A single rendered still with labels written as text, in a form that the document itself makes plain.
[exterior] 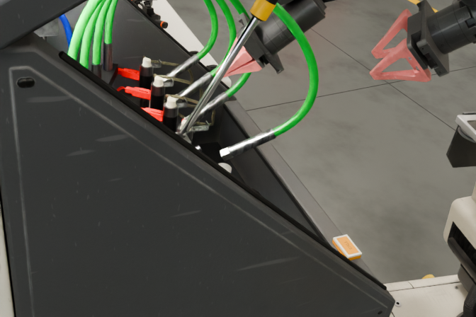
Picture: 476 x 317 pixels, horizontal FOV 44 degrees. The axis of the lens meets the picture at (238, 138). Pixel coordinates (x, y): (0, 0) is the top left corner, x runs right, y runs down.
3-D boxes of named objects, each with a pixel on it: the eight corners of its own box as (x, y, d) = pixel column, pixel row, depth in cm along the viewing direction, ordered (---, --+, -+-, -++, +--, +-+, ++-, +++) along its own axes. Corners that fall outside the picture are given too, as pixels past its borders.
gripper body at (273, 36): (234, 18, 98) (269, -10, 96) (268, 59, 103) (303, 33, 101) (239, 35, 92) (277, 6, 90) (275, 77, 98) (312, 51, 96)
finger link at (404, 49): (358, 69, 81) (421, 39, 75) (360, 39, 85) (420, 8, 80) (383, 102, 84) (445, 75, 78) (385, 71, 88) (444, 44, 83)
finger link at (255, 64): (197, 47, 100) (241, 14, 98) (222, 75, 104) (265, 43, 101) (200, 66, 94) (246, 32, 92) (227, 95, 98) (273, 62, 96)
